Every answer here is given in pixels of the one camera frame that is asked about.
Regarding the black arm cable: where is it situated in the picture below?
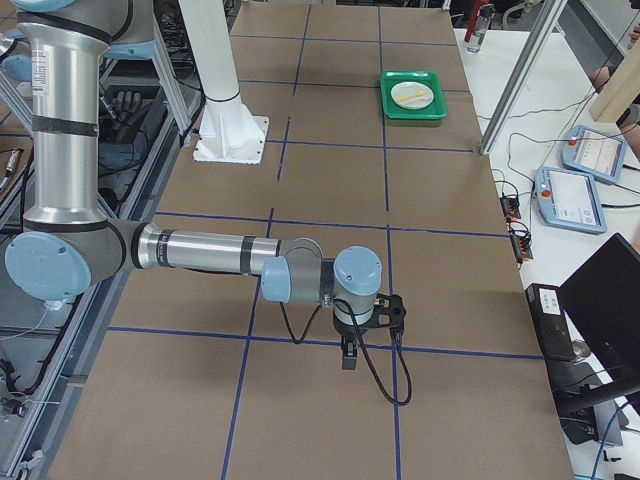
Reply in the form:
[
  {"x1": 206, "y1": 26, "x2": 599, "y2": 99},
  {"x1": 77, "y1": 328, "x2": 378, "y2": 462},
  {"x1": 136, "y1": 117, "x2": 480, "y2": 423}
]
[{"x1": 279, "y1": 297, "x2": 413, "y2": 405}]

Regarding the wooden beam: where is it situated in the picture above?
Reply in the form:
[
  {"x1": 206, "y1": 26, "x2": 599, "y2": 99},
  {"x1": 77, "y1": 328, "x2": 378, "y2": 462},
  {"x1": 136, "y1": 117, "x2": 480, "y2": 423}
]
[{"x1": 590, "y1": 26, "x2": 639, "y2": 123}]

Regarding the aluminium frame post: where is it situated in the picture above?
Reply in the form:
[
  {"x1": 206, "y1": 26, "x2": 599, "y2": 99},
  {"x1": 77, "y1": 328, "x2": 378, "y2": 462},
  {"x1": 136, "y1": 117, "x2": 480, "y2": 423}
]
[{"x1": 479, "y1": 0, "x2": 568, "y2": 155}]

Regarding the black computer monitor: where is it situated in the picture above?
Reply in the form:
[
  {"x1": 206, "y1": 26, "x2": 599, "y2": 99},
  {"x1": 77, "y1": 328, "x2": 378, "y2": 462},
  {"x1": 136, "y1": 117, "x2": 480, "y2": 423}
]
[{"x1": 556, "y1": 233, "x2": 639, "y2": 416}]

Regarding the pink plastic spoon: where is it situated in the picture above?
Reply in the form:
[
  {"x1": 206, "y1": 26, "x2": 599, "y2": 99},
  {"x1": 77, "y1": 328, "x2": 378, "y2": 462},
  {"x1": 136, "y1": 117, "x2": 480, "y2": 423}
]
[{"x1": 399, "y1": 97, "x2": 432, "y2": 109}]

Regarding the clear water bottle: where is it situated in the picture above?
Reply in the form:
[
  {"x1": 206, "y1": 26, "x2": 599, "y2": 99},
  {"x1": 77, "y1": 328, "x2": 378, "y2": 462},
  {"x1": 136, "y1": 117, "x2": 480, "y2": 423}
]
[{"x1": 466, "y1": 3, "x2": 495, "y2": 53}]

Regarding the far blue teach pendant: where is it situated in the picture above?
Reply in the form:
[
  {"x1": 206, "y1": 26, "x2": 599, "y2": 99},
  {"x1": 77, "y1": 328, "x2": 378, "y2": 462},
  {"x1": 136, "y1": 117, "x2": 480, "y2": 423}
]
[{"x1": 561, "y1": 125, "x2": 628, "y2": 184}]

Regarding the white central pillar with base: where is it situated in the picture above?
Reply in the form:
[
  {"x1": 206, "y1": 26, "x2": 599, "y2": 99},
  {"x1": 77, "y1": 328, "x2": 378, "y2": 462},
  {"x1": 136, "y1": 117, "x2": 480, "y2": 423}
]
[{"x1": 179, "y1": 0, "x2": 269, "y2": 165}]

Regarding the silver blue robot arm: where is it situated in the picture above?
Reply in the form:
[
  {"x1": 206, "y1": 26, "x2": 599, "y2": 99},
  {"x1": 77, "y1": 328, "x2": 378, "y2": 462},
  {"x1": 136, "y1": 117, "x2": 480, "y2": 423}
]
[{"x1": 5, "y1": 1, "x2": 382, "y2": 369}]

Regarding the blue teach pendant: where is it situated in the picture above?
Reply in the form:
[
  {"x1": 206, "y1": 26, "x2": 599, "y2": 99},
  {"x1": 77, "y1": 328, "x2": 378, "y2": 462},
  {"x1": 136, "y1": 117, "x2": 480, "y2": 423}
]
[
  {"x1": 561, "y1": 125, "x2": 628, "y2": 184},
  {"x1": 534, "y1": 166, "x2": 607, "y2": 234}
]

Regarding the black orange connector block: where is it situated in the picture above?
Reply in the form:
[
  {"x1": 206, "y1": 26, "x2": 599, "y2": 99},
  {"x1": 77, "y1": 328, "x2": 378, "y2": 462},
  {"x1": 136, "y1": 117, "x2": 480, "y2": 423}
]
[
  {"x1": 507, "y1": 220, "x2": 533, "y2": 265},
  {"x1": 498, "y1": 180, "x2": 521, "y2": 220}
]

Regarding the yellow plastic spoon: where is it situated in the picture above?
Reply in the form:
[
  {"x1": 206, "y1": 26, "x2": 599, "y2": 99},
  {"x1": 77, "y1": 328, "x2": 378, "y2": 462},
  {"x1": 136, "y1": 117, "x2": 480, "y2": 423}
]
[{"x1": 397, "y1": 90, "x2": 427, "y2": 102}]

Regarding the near black orange connector block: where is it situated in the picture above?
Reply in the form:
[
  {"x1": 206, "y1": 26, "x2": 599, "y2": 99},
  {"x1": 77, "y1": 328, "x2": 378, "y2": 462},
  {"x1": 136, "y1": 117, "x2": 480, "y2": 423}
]
[{"x1": 507, "y1": 220, "x2": 533, "y2": 265}]

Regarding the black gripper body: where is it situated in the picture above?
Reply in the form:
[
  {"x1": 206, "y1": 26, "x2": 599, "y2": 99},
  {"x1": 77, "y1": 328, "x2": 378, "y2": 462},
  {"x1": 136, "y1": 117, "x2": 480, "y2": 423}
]
[{"x1": 333, "y1": 316, "x2": 369, "y2": 341}]

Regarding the white round plate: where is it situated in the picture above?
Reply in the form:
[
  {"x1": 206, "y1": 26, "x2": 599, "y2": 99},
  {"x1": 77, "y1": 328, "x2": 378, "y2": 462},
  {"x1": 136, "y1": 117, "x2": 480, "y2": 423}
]
[{"x1": 391, "y1": 81, "x2": 435, "y2": 108}]

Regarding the far black orange connector block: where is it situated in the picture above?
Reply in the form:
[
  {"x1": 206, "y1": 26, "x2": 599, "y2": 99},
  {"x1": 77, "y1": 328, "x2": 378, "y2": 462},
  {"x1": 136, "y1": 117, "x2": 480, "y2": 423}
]
[{"x1": 498, "y1": 180, "x2": 521, "y2": 220}]

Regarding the green plastic tray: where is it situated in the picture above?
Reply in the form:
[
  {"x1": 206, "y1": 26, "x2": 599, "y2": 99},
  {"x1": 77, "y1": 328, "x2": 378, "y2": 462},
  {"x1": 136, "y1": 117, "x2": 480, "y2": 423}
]
[{"x1": 379, "y1": 70, "x2": 448, "y2": 127}]

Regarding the near blue teach pendant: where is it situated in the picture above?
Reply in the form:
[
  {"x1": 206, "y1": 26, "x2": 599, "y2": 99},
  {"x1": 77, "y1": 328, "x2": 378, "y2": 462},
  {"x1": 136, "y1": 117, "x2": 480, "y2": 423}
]
[{"x1": 534, "y1": 166, "x2": 607, "y2": 234}]

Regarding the black desktop box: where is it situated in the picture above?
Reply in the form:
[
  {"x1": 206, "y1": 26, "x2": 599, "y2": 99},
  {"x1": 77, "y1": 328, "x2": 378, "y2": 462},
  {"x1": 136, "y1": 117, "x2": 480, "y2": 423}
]
[{"x1": 525, "y1": 283, "x2": 592, "y2": 363}]

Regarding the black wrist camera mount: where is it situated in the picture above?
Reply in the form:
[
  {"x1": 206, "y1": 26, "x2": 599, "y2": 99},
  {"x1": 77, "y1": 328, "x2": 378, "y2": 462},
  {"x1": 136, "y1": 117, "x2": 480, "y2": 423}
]
[{"x1": 366, "y1": 293, "x2": 407, "y2": 347}]

